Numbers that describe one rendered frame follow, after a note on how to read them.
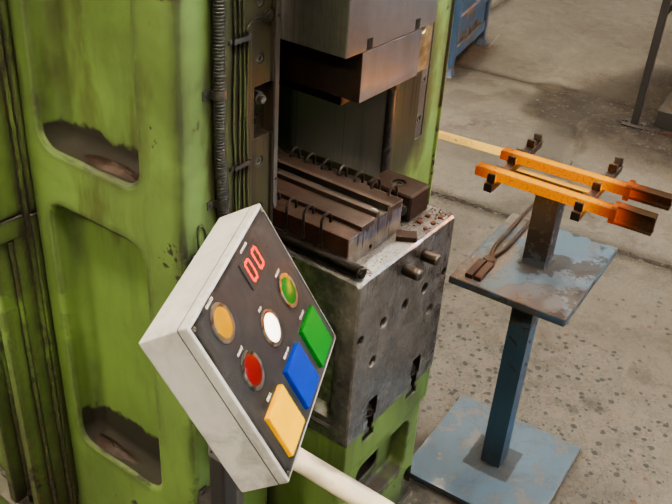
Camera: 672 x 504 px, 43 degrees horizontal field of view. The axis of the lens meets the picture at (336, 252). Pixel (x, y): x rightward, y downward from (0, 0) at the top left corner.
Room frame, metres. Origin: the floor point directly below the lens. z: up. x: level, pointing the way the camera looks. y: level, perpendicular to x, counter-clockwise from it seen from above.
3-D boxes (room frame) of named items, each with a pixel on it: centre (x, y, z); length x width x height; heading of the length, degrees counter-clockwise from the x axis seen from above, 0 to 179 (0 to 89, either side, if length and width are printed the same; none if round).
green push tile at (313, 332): (1.09, 0.03, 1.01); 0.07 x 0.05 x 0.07; 171
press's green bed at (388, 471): (1.70, 0.07, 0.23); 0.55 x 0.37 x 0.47; 56
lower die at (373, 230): (1.65, 0.09, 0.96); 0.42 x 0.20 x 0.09; 56
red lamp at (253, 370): (0.90, 0.10, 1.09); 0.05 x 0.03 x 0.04; 146
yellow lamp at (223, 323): (0.91, 0.15, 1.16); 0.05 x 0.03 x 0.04; 146
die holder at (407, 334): (1.70, 0.07, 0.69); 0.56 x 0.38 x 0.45; 56
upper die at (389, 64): (1.65, 0.09, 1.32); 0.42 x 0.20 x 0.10; 56
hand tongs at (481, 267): (1.98, -0.49, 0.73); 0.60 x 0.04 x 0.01; 150
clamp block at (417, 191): (1.71, -0.13, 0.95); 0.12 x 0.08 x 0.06; 56
